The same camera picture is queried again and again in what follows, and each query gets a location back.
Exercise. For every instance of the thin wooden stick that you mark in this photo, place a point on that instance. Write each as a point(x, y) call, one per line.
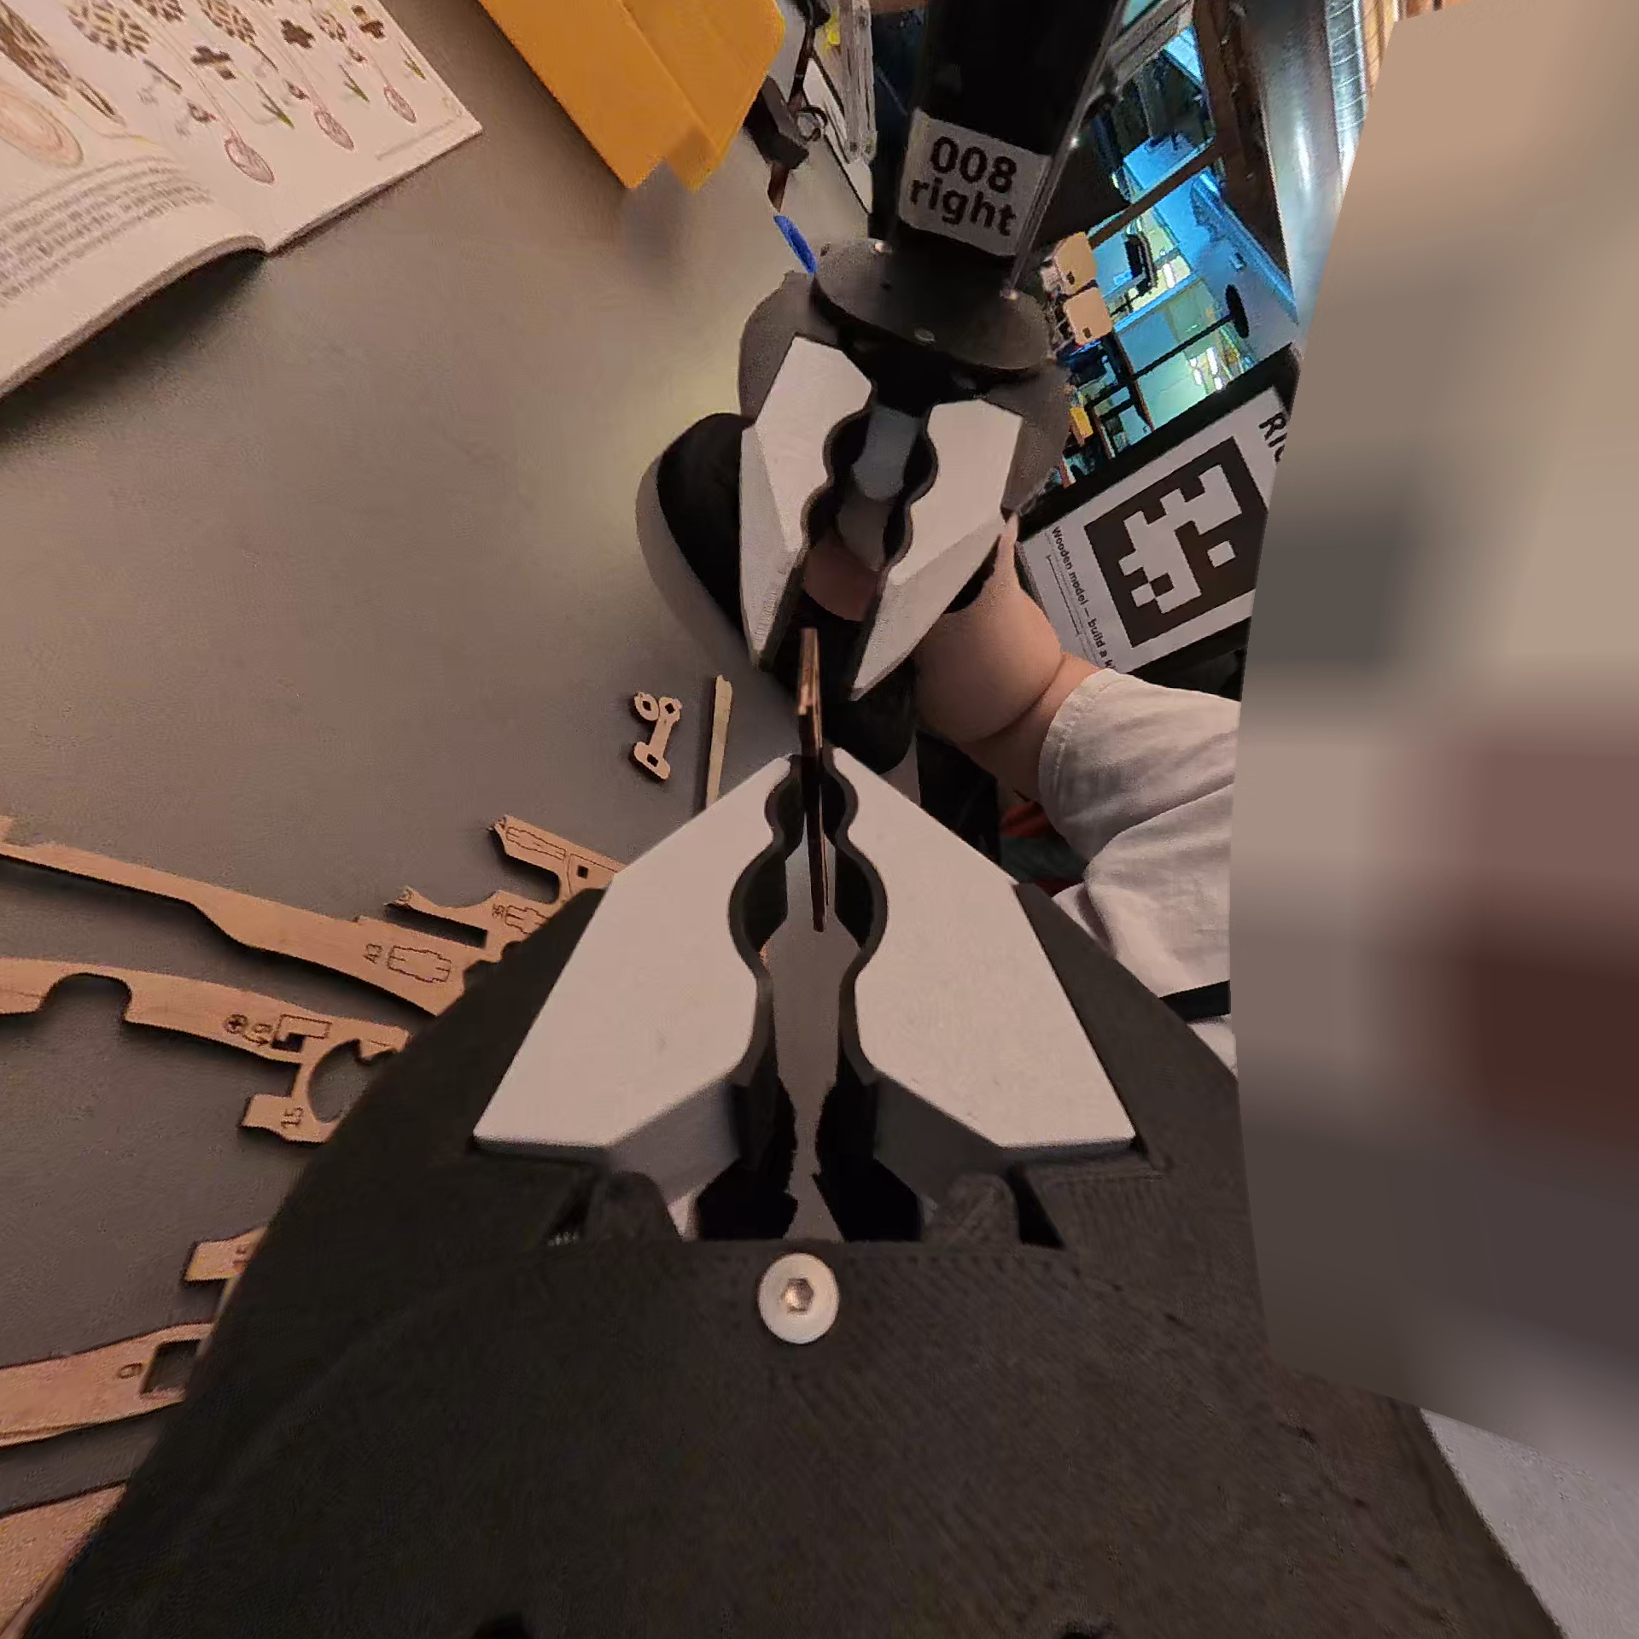
point(717, 741)

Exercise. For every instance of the person's right forearm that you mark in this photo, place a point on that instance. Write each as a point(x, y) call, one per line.
point(1012, 690)

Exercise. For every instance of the framed marker sign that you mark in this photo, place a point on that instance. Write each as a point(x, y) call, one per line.
point(1191, 536)

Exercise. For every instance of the small wooden parts strip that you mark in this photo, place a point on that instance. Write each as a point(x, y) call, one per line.
point(817, 819)

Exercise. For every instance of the person's right hand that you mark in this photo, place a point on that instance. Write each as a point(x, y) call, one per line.
point(848, 560)

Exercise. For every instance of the yellow box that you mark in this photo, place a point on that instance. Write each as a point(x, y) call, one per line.
point(616, 64)

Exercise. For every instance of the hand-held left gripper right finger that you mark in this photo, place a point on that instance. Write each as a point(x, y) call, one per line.
point(975, 1010)

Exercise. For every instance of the small black tool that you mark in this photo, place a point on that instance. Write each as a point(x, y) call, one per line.
point(795, 127)

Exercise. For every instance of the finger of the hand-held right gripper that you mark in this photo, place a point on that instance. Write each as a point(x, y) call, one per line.
point(967, 499)
point(781, 486)

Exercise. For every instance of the large wooden parts sheet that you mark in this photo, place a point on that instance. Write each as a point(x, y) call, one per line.
point(296, 929)

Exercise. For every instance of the key-shaped wooden piece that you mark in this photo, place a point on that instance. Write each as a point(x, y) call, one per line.
point(657, 749)

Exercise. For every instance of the open instruction booklet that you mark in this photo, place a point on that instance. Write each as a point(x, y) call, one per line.
point(192, 191)

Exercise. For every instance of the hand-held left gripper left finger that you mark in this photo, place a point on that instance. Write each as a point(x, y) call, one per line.
point(627, 1010)

